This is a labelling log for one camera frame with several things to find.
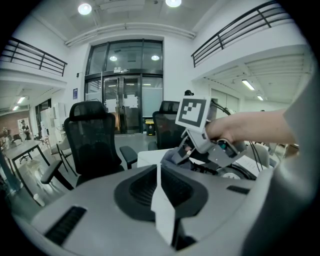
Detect white portable gas stove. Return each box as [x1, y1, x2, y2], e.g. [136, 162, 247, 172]
[188, 152, 270, 181]

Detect wide white roller blind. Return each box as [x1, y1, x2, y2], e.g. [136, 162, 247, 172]
[210, 88, 240, 114]

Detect white paper sheet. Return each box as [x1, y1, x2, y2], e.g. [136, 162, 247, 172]
[104, 98, 118, 114]
[124, 94, 139, 109]

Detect person's right forearm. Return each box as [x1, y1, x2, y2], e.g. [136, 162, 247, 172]
[236, 109, 298, 146]

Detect black mesh office chair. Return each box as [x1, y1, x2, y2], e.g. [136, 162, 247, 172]
[40, 100, 139, 191]
[147, 100, 187, 152]

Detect yellow black bin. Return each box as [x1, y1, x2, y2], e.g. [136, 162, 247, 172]
[145, 119, 156, 137]

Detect short black balcony railing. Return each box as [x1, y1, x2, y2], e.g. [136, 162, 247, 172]
[0, 36, 69, 77]

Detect long black balcony railing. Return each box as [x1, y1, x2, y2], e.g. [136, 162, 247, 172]
[190, 0, 293, 69]

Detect grey shell chair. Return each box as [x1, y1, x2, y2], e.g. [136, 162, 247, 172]
[246, 143, 272, 169]

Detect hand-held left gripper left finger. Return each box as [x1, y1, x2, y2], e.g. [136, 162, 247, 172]
[31, 164, 174, 256]

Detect dark blue cloth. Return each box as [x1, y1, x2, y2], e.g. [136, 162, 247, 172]
[160, 148, 194, 172]

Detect person's right hand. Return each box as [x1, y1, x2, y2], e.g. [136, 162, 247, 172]
[206, 114, 241, 146]

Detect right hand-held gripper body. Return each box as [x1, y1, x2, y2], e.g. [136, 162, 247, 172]
[174, 95, 248, 168]

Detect black framed glass entrance door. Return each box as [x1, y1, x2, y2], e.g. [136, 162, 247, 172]
[84, 39, 165, 135]

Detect stack of white boxes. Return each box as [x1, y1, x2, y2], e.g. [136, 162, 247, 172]
[39, 101, 67, 134]

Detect white ceiling pipes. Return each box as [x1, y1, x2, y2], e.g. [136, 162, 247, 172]
[64, 22, 197, 48]

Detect white paper cup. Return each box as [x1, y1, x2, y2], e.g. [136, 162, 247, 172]
[32, 193, 46, 208]

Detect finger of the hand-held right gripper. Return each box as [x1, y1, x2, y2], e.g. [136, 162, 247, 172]
[171, 142, 195, 165]

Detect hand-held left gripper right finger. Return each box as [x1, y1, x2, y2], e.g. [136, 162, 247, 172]
[160, 164, 263, 256]

